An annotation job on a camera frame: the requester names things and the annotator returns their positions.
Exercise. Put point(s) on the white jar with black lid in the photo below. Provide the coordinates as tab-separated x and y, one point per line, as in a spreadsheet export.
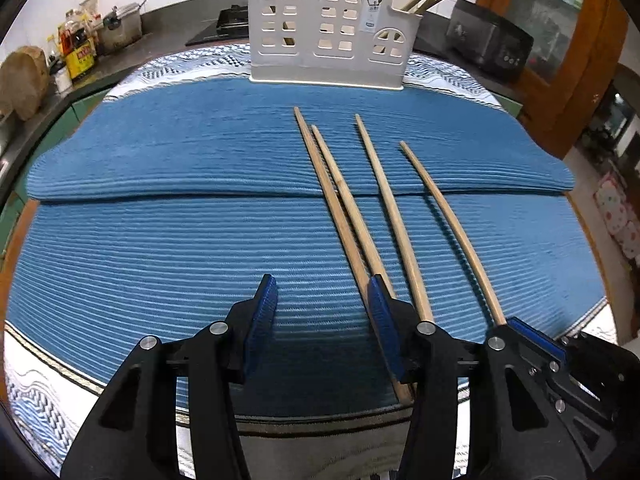
62	80

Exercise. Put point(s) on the steel pot with lid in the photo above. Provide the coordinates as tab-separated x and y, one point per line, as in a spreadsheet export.
120	30

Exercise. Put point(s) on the blue patterned tablecloth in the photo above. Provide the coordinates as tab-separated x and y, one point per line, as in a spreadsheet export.
150	235

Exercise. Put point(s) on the black gas stove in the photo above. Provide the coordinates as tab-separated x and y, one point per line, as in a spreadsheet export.
220	25

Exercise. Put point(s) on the black countertop appliance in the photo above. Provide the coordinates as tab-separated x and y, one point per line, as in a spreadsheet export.
487	40

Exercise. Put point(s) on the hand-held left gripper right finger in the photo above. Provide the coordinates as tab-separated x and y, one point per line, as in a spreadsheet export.
385	320

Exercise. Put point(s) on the round wooden cutting board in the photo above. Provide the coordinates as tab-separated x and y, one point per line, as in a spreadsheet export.
22	82

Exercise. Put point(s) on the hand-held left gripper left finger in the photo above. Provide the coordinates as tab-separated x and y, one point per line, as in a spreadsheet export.
262	310

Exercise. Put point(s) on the white plastic utensil holder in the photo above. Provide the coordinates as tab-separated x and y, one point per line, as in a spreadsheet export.
305	60

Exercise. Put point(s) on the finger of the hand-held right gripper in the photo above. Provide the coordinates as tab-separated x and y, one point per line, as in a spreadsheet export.
535	342

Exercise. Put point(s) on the white pink printed bag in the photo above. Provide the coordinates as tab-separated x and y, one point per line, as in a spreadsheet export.
620	215

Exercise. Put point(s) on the beige food bag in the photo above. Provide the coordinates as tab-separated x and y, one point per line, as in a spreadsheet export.
89	9

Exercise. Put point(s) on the wooden glass door cabinet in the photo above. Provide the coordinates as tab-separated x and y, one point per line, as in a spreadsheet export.
595	60

